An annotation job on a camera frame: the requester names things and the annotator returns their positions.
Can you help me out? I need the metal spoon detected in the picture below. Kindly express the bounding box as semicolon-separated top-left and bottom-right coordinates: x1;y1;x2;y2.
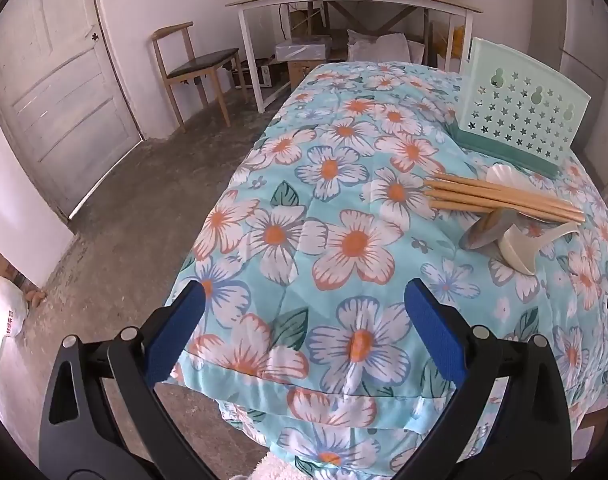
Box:
458;207;522;252

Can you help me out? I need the wooden chopstick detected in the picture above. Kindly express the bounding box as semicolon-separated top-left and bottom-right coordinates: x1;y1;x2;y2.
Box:
433;173;584;213
424;189;586;221
423;180;586;217
428;200;585;224

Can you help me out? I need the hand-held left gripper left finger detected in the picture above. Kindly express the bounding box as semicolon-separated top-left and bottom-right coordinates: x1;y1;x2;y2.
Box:
36;280;207;480

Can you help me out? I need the wooden chair dark seat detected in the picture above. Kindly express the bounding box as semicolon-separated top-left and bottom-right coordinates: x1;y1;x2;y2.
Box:
150;21;249;133

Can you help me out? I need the white panelled door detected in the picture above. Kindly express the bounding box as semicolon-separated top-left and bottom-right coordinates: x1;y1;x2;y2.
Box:
0;0;145;221

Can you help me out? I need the white flat box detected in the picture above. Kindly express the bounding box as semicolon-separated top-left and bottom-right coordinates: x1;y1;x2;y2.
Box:
275;35;332;63

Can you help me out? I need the white pillow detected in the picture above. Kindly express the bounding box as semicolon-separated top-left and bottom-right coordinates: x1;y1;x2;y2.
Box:
345;29;427;65

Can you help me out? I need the floral blue blanket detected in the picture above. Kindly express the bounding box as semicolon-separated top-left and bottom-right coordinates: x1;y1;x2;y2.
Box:
164;60;608;480

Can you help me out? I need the white refrigerator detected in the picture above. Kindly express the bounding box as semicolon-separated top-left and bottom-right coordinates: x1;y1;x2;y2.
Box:
559;0;608;111

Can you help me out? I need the cream plastic rice spoon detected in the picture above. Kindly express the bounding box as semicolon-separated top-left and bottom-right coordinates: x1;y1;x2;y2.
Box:
489;220;581;276

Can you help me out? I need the white sack red print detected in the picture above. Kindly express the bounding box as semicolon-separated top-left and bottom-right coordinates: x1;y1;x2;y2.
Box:
0;276;30;338

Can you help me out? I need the brown cardboard box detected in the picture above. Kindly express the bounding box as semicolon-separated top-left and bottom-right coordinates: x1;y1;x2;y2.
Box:
285;57;330;92

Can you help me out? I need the yellow plastic bag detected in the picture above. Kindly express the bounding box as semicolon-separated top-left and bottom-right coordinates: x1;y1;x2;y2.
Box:
449;25;475;58

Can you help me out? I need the white fleece clothing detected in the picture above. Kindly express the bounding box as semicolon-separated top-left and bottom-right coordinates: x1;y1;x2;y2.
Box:
241;452;330;480

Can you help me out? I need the green star-holed utensil holder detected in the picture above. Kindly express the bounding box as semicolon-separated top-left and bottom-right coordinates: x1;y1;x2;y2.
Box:
446;36;592;180

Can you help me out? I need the white ceramic spoon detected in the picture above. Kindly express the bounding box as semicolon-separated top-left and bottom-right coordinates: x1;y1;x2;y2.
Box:
485;163;532;196

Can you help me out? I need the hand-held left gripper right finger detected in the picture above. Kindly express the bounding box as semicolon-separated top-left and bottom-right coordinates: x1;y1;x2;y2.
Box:
391;279;574;480

